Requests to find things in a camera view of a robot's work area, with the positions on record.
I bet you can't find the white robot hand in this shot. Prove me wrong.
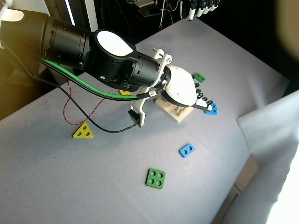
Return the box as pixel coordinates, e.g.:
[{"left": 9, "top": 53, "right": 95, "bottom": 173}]
[
  {"left": 160, "top": 64, "right": 214, "bottom": 112},
  {"left": 187, "top": 0, "right": 221, "bottom": 22}
]

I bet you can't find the wooden peg board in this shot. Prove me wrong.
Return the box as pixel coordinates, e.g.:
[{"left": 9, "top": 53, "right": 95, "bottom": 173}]
[{"left": 156, "top": 96, "right": 192, "bottom": 124}]

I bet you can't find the blue four-hole square block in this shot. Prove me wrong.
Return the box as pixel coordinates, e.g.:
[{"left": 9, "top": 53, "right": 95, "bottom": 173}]
[{"left": 204, "top": 103, "right": 218, "bottom": 116}]

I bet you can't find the blue two-hole rectangle block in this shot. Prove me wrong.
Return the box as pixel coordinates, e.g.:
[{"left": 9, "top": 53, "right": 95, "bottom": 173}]
[{"left": 179, "top": 143, "right": 196, "bottom": 158}]

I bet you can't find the green four-hole square block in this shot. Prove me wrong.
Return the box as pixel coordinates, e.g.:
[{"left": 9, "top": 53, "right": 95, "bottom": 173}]
[{"left": 145, "top": 168, "right": 166, "bottom": 189}]

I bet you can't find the yellow three-hole triangle block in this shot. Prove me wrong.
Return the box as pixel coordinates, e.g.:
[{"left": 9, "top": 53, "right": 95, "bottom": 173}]
[{"left": 72, "top": 122, "right": 94, "bottom": 140}]

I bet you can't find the grey device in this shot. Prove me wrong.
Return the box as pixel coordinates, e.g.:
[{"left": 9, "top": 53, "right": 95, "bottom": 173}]
[{"left": 137, "top": 6, "right": 162, "bottom": 17}]

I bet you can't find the white sheet backdrop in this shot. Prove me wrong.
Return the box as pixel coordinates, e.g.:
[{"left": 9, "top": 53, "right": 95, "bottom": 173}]
[{"left": 237, "top": 90, "right": 299, "bottom": 224}]

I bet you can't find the grey table cloth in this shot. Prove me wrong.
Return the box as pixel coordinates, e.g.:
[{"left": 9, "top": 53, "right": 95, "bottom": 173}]
[{"left": 0, "top": 17, "right": 292, "bottom": 224}]

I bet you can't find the black panel with white strip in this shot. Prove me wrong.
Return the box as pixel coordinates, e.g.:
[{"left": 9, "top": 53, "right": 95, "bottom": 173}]
[{"left": 44, "top": 0, "right": 77, "bottom": 27}]

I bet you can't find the white hanging cable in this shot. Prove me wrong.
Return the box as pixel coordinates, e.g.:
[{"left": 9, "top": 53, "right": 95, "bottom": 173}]
[{"left": 159, "top": 0, "right": 167, "bottom": 28}]

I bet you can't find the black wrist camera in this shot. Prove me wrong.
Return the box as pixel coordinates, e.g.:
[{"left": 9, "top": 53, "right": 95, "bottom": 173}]
[{"left": 128, "top": 109, "right": 142, "bottom": 125}]

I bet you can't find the thin black cable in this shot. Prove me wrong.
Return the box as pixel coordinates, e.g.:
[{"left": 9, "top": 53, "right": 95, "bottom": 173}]
[{"left": 30, "top": 70, "right": 138, "bottom": 133}]

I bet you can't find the green cable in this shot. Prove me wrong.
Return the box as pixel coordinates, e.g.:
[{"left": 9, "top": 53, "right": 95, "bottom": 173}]
[{"left": 42, "top": 58, "right": 156, "bottom": 100}]

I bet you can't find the red twisted wire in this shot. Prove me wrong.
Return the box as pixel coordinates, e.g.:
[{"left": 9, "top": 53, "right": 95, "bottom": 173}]
[{"left": 63, "top": 78, "right": 106, "bottom": 125}]

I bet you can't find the white vertical post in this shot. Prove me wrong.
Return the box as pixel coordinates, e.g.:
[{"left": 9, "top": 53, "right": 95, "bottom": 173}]
[{"left": 83, "top": 0, "right": 100, "bottom": 32}]

